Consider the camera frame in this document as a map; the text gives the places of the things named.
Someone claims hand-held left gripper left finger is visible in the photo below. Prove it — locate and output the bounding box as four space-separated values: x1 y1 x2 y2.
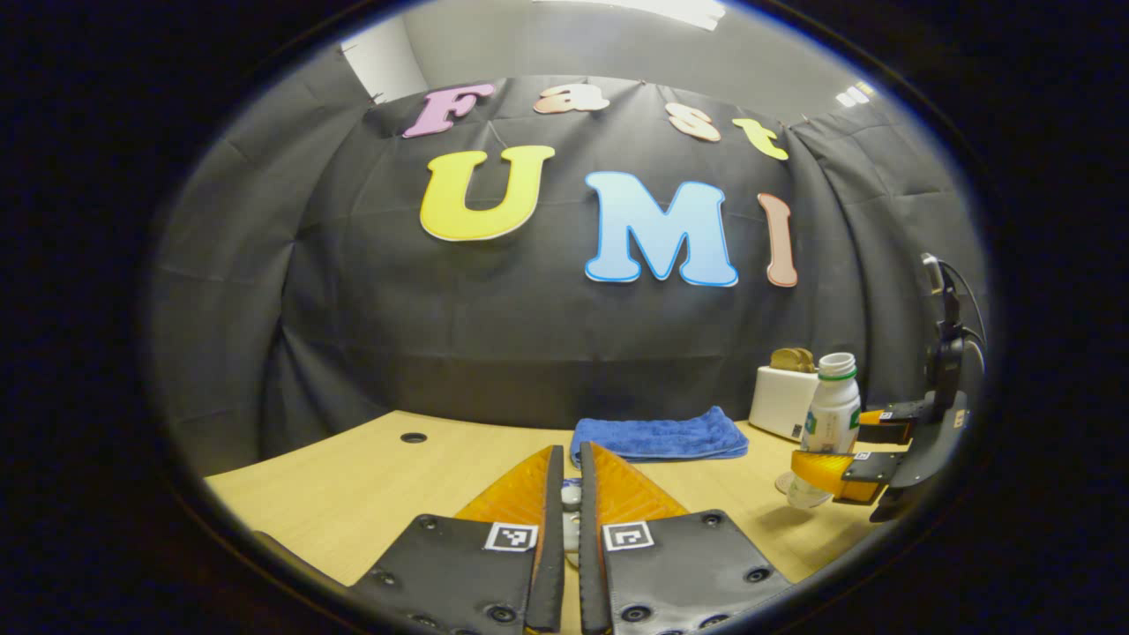
348 444 566 635

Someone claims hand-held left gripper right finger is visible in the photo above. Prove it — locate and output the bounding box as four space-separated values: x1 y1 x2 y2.
578 441 795 635

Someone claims white plastic water bottle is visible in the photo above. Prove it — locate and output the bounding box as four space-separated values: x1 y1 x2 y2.
787 353 862 510

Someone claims white teacup lid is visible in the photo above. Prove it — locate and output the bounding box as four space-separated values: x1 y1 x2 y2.
561 477 584 567

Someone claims cream toaster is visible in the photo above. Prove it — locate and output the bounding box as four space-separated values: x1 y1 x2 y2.
749 365 821 442

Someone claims blue folded towel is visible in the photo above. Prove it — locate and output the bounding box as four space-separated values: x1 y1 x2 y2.
570 406 750 464

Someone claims black backdrop cloth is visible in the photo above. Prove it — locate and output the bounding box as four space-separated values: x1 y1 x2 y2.
146 44 989 477

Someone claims black cable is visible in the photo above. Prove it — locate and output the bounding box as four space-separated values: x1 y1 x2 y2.
937 260 989 371

